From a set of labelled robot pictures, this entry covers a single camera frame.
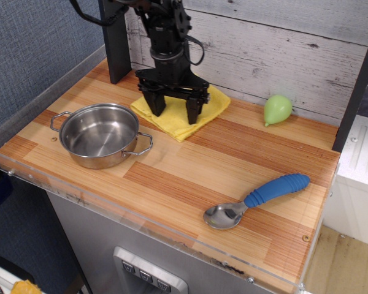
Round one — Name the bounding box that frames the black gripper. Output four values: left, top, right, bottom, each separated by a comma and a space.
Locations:
136, 59, 210, 124

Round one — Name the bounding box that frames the yellow cloth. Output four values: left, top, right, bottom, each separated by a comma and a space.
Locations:
130, 86, 231, 142

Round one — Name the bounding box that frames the green pear-shaped toy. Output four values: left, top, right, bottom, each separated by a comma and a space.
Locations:
264, 95, 293, 127

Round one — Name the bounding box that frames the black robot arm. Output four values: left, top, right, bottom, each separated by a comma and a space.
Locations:
109, 1, 209, 124

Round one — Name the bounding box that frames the stainless steel pot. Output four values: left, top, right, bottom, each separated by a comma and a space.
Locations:
50, 104, 153, 169

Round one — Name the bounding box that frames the silver dispenser panel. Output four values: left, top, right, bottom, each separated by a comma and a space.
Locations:
113, 246, 189, 293

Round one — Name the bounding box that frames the clear acrylic table guard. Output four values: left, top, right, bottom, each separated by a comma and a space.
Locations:
0, 61, 339, 293

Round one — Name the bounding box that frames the white side cabinet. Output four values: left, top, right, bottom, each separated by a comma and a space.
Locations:
323, 115, 368, 244

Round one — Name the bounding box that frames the yellow item bottom left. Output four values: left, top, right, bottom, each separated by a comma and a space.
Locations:
10, 280, 42, 294

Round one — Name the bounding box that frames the black left frame post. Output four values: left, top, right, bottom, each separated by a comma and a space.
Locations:
102, 15, 132, 84

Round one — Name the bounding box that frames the black frame post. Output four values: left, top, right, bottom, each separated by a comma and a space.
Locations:
332, 49, 368, 153
102, 15, 132, 84

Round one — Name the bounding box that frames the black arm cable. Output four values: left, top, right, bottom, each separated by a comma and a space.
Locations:
68, 0, 129, 27

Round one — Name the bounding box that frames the blue-handled metal spoon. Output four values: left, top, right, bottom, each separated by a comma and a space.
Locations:
203, 173, 310, 230

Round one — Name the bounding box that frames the black right frame post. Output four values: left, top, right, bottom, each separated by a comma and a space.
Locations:
332, 49, 368, 153

